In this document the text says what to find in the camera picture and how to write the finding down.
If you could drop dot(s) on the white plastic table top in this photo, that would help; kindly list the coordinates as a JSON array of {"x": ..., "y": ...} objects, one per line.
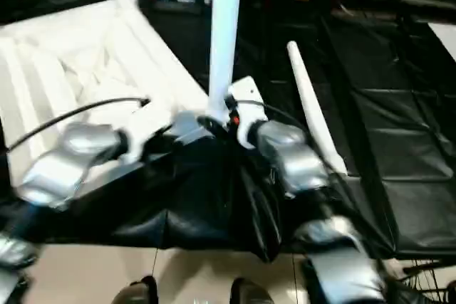
[{"x": 85, "y": 69}]

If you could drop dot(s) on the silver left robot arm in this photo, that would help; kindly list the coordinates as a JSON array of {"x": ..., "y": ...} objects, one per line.
[{"x": 57, "y": 169}]

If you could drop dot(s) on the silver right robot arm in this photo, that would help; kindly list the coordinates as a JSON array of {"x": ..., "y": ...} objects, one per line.
[{"x": 306, "y": 183}]

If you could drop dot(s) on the black plastic mat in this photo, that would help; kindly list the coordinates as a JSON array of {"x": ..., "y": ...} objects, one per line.
[{"x": 385, "y": 140}]

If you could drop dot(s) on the person's black shoes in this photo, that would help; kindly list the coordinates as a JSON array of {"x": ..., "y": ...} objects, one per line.
[
  {"x": 249, "y": 292},
  {"x": 135, "y": 292}
]

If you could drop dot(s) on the white flat board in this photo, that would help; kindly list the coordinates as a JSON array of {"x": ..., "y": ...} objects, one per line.
[{"x": 443, "y": 37}]

